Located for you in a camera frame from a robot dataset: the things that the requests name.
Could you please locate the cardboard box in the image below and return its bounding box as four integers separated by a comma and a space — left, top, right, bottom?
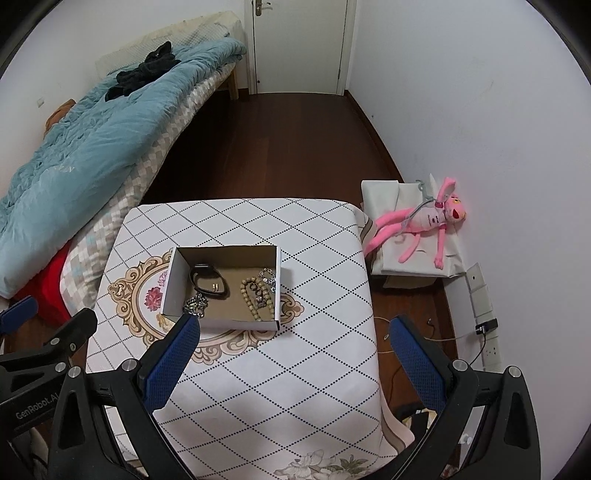
159, 246, 282, 332

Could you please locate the black bangle bracelet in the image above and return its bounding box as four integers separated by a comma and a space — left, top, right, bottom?
189, 263, 230, 300

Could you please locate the pink plush toy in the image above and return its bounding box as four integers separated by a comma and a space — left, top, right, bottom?
362, 176, 467, 268

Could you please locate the white door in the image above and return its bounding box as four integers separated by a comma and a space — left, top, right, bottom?
252, 0, 356, 95

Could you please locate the black clothing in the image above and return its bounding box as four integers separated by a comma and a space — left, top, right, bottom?
105, 41, 182, 102

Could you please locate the wooden bead bracelet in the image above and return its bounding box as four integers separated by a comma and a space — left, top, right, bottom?
239, 276, 273, 322

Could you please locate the white diamond-pattern printed tablecloth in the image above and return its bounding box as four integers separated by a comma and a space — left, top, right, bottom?
85, 198, 416, 480

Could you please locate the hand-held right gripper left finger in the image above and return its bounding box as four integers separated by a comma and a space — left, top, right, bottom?
46, 314, 201, 480

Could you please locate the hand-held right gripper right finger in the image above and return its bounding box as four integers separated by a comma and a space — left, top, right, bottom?
389, 316, 542, 480

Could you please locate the beige mattress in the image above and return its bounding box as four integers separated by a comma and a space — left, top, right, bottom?
95, 10, 243, 77

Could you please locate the red blanket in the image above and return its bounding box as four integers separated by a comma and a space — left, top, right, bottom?
18, 242, 72, 319

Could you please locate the light blue quilt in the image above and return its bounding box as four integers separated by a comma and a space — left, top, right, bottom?
0, 37, 247, 300

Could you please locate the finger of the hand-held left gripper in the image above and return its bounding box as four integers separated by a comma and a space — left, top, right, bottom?
0, 296, 38, 334
0, 308, 99, 384

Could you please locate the brown plush toy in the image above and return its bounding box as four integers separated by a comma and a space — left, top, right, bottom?
44, 99, 77, 137

